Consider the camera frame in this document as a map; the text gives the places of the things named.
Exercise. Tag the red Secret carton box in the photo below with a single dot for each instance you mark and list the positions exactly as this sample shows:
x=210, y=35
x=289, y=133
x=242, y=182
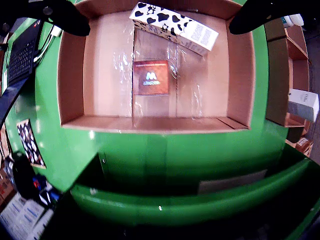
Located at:
x=150, y=77

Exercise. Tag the red printed cardboard box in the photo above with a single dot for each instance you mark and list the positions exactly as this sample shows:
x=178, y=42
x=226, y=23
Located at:
x=5, y=187

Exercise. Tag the cow print carton box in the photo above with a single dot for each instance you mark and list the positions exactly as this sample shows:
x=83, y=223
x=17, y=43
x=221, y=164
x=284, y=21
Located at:
x=160, y=17

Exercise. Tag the brown cardboard sheet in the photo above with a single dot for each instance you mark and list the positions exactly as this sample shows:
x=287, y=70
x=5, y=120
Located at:
x=232, y=182

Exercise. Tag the black laptop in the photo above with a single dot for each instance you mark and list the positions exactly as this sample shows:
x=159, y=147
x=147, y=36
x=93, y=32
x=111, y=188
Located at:
x=20, y=60

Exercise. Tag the black handheld device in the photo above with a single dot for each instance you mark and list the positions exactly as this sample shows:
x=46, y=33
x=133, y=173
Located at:
x=23, y=177

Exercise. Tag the tall white carton box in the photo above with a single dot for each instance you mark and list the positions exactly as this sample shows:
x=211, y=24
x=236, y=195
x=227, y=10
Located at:
x=303, y=105

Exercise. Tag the large cardboard tray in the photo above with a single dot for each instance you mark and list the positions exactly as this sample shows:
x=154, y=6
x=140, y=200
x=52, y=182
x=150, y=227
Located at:
x=107, y=75

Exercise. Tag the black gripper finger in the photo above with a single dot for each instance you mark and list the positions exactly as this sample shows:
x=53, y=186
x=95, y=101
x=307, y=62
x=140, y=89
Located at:
x=62, y=17
x=262, y=15

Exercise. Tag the printed paper sheet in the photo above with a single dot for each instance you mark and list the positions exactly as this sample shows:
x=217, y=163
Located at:
x=35, y=220
x=13, y=212

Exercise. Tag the black patterned card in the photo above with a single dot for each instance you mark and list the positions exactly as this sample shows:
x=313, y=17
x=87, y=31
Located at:
x=28, y=142

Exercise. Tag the white adapter block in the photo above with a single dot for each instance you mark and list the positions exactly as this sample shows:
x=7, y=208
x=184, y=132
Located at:
x=55, y=31

